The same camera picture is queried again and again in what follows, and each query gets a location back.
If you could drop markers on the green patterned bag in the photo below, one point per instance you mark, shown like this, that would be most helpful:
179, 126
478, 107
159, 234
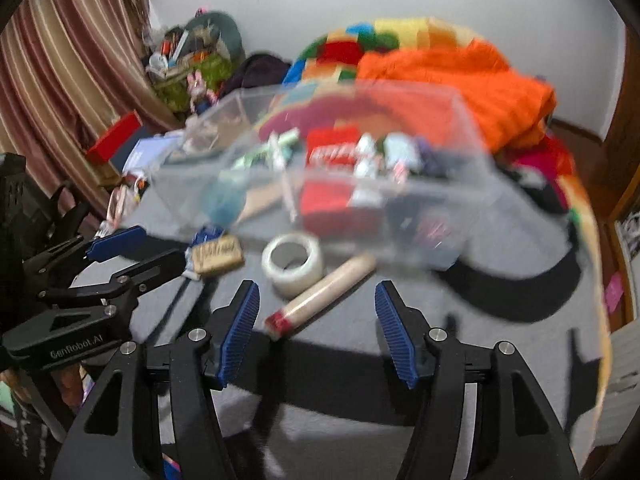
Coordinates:
200, 72

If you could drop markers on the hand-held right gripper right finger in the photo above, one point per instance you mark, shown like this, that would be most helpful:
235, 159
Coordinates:
395, 335

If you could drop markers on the grey neck pillow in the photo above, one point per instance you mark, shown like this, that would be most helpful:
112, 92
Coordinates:
225, 30

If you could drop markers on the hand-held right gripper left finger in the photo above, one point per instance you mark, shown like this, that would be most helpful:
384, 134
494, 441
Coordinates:
240, 332

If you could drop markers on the red box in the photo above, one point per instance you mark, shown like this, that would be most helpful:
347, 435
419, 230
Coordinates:
112, 139

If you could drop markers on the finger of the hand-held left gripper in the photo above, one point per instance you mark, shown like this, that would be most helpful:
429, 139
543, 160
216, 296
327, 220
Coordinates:
150, 267
117, 242

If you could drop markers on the striped brown curtain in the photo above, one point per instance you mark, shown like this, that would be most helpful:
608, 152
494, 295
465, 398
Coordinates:
55, 60

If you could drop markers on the wooden wardrobe shelf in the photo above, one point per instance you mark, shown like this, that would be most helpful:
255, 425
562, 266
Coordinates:
625, 185

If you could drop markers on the pink sticky note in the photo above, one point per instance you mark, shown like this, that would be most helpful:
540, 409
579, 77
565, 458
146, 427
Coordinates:
613, 291

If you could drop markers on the peach cosmetic tube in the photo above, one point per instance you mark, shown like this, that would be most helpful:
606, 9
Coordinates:
262, 202

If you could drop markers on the blue notebook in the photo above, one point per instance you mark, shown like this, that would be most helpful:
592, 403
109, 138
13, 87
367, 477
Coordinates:
150, 152

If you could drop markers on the small blue box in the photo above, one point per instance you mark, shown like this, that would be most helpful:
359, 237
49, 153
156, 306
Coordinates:
205, 236

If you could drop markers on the pale green tube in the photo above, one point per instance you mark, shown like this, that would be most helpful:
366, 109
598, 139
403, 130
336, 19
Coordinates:
260, 152

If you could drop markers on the pink bunny toy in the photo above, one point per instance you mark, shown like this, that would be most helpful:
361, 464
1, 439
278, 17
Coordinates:
197, 87

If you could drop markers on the orange quilted jacket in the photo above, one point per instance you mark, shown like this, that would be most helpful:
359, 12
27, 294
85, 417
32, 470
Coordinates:
450, 90

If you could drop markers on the white green can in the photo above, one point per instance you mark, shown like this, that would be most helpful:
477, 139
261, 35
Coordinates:
366, 155

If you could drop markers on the dark clothes pile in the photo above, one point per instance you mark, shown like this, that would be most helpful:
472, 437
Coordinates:
260, 72

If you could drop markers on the clear plastic storage bin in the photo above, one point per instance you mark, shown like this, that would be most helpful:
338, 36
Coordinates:
210, 180

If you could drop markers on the pink bag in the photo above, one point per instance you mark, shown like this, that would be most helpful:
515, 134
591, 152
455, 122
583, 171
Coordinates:
122, 205

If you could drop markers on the white tape roll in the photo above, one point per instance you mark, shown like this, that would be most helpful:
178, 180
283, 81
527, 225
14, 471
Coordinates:
275, 270

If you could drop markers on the colourful patchwork blanket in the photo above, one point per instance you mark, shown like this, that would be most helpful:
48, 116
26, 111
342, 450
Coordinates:
400, 35

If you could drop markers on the grey black blanket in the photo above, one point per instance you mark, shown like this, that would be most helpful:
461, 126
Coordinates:
350, 390

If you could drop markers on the red packet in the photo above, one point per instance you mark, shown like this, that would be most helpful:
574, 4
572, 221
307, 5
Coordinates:
332, 152

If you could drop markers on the beige tube with red cap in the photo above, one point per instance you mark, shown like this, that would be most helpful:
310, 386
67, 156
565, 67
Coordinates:
325, 290

